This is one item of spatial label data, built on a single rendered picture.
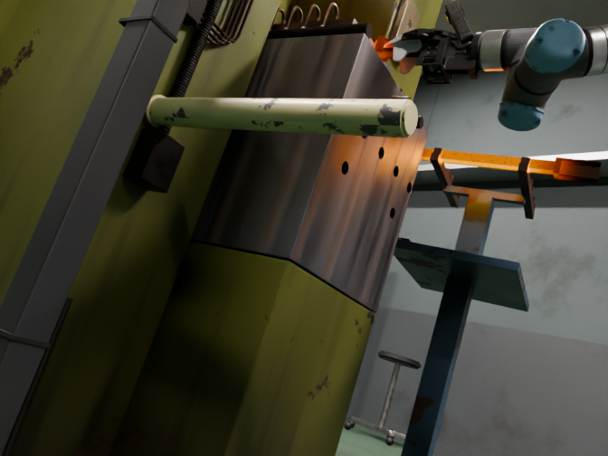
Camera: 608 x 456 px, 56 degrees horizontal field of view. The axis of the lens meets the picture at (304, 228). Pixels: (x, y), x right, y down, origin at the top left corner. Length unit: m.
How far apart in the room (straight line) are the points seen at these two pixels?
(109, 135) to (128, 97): 0.05
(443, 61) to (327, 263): 0.45
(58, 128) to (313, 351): 0.58
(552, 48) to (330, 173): 0.40
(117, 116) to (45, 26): 0.61
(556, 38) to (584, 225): 3.96
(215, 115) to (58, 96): 0.31
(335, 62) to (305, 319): 0.47
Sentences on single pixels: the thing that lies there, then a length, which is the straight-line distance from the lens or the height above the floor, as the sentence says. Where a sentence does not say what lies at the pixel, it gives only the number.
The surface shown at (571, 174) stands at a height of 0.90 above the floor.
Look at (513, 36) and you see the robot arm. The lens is 1.16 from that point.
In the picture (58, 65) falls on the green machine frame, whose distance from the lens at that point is 1.10.
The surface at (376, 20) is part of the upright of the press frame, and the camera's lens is 1.69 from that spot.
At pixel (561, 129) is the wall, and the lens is 5.38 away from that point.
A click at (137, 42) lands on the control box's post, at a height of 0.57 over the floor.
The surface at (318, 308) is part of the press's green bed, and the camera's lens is 1.06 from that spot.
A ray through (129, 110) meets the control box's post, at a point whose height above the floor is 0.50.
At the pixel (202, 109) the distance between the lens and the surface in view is 0.87.
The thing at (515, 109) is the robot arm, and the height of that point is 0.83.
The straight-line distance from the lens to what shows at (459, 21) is 1.24.
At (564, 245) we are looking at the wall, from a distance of 4.87.
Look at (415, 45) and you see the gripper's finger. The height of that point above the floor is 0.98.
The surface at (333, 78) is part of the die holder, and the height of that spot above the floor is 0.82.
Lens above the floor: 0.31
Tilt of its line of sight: 13 degrees up
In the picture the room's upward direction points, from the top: 18 degrees clockwise
